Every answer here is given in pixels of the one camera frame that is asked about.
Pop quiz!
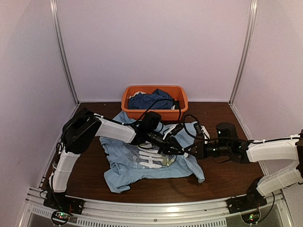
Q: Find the right aluminium corner post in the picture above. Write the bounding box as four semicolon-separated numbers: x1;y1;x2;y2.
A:
229;0;258;105

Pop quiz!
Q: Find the orange plastic basin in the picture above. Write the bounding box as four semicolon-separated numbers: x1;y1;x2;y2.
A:
121;85;189;121

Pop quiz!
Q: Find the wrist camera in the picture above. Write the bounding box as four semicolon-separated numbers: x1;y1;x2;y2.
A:
194;123;210;144
162;123;184;140

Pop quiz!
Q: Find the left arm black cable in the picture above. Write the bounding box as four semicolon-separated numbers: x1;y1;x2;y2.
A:
132;98;180;128

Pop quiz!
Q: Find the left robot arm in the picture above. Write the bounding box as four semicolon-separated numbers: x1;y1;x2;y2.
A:
46;108;184;210

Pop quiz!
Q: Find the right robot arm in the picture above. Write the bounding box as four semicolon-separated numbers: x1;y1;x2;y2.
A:
183;122;303;209

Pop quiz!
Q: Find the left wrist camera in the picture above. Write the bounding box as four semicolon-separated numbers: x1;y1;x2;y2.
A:
162;123;184;140

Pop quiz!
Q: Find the light blue printed t-shirt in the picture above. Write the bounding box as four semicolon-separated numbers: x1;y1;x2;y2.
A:
100;111;205;193

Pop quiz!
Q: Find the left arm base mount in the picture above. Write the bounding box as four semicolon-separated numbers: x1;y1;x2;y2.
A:
43;187;85;215

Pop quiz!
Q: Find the left aluminium corner post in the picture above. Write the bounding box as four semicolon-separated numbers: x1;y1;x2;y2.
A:
50;0;80;105

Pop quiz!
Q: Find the aluminium corner post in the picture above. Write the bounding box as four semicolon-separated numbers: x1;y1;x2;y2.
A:
50;0;80;105
229;0;258;105

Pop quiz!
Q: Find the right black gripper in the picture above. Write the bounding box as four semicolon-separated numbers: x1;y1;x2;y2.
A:
184;141;231;160

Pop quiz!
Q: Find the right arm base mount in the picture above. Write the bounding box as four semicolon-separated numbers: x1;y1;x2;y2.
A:
226;195;267;214

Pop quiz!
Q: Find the dark blue garment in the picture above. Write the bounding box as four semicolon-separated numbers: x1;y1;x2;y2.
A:
127;89;175;110

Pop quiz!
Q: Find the aluminium front rail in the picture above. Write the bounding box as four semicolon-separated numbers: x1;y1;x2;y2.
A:
23;186;292;227

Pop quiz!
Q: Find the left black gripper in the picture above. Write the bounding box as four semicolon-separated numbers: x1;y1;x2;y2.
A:
147;129;185;156

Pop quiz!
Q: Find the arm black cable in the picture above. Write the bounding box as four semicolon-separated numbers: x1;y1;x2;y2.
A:
181;114;251;145
132;98;180;128

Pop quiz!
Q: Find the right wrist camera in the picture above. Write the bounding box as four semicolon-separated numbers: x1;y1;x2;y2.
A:
194;123;210;144

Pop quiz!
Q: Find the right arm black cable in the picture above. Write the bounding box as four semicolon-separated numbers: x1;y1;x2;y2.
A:
181;114;251;145

